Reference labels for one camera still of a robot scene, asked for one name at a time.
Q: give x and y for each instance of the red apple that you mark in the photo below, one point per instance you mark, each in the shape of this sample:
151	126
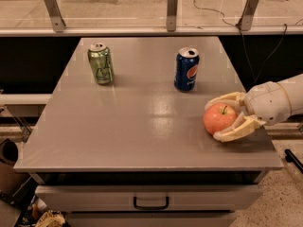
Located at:
219	117

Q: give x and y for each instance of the black bar on floor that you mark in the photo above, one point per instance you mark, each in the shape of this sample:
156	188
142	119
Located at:
291	158

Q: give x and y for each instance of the blue Pepsi can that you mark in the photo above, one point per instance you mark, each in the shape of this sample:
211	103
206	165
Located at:
186	69

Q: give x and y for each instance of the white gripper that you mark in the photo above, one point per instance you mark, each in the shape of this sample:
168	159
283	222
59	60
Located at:
266	102

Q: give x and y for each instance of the right metal bracket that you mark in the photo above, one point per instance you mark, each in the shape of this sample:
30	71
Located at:
246	20

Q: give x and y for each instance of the black drawer handle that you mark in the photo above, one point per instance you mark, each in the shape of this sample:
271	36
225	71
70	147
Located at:
150	204

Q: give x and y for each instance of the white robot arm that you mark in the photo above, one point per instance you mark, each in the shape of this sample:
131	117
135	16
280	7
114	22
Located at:
293	88

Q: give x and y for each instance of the snack bag on floor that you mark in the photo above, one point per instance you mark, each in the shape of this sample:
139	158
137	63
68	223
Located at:
51	219

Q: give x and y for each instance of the lower grey drawer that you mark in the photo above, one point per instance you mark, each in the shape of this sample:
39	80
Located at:
152	219

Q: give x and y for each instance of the left metal bracket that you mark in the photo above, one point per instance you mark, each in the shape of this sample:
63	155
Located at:
55	16

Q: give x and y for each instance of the grey cabinet drawer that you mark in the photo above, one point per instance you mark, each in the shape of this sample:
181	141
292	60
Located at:
148	197

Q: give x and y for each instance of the cardboard box with clutter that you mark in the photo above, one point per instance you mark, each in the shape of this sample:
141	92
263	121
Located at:
16	189

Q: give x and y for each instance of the metal bracket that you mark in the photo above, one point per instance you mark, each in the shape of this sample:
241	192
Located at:
55	16
246	20
172	6

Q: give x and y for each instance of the green soda can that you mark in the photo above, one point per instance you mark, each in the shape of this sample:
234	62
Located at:
99	57

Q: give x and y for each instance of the middle metal bracket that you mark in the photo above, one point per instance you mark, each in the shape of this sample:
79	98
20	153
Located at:
172	6

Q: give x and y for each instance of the glass railing base rail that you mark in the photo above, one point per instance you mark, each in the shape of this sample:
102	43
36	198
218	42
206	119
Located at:
150	31

